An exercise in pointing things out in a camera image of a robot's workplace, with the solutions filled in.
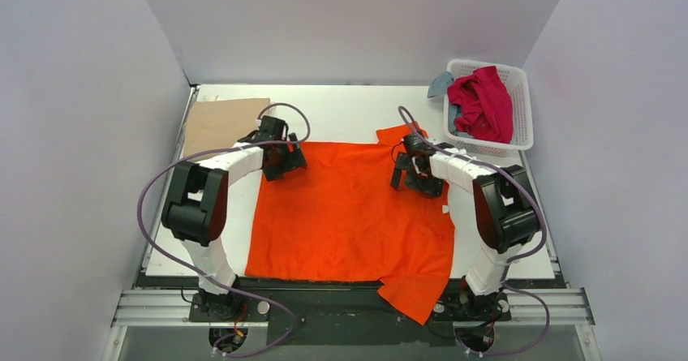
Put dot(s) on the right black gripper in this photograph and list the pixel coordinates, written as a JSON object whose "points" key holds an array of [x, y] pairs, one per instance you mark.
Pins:
{"points": [[410, 174]]}

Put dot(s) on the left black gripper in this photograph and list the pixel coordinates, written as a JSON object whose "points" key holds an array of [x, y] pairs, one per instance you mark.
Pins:
{"points": [[283, 161]]}

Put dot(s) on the orange t shirt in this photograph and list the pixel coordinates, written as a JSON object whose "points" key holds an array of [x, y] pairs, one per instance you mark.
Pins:
{"points": [[339, 219]]}

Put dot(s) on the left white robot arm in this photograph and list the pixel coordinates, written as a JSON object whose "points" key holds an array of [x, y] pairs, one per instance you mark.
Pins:
{"points": [[195, 208]]}

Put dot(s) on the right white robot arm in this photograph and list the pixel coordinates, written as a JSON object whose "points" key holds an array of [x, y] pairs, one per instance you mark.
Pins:
{"points": [[506, 217]]}

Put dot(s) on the folded beige t shirt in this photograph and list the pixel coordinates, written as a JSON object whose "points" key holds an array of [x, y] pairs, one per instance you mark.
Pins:
{"points": [[219, 124]]}

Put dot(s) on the teal blue t shirt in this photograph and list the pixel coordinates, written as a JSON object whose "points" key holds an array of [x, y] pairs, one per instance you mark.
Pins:
{"points": [[438, 86]]}

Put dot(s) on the crimson red t shirt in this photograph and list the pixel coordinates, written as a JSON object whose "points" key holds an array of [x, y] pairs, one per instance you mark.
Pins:
{"points": [[484, 104]]}

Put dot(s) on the white plastic laundry basket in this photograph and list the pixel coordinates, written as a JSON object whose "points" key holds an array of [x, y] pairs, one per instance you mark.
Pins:
{"points": [[516, 83]]}

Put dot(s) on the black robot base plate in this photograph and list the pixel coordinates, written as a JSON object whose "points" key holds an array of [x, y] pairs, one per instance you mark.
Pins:
{"points": [[305, 313]]}

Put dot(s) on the aluminium rail frame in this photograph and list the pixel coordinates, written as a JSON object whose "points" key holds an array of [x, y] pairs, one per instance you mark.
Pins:
{"points": [[165, 308]]}

